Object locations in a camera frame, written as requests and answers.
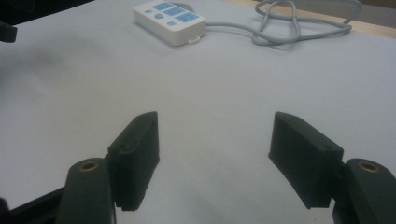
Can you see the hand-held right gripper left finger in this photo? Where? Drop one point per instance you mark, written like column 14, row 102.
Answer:
column 134, row 155

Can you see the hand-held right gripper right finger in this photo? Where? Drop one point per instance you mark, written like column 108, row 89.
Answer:
column 303, row 155

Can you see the white power strip blue sockets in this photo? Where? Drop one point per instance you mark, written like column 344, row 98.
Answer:
column 172, row 21

